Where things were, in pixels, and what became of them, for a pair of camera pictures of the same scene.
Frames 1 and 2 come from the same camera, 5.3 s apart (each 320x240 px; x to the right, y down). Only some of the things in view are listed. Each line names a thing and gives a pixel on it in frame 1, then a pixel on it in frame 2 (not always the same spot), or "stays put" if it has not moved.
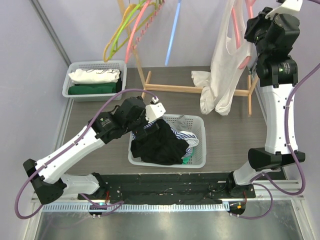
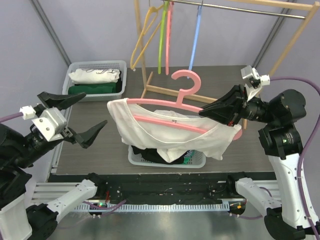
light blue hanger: [173, 33] → [195, 38]
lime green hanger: [141, 4] → [165, 4]
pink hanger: [237, 34] → [179, 103]
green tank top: [186, 159] stays put
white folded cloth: [85, 76] stays put
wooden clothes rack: [146, 86] → [313, 5]
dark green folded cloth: [99, 88] stays put
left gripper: [145, 131] → [64, 100]
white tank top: [217, 84] → [170, 130]
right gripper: [252, 27] → [240, 105]
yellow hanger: [131, 8] → [151, 9]
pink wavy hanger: [146, 28] → [170, 18]
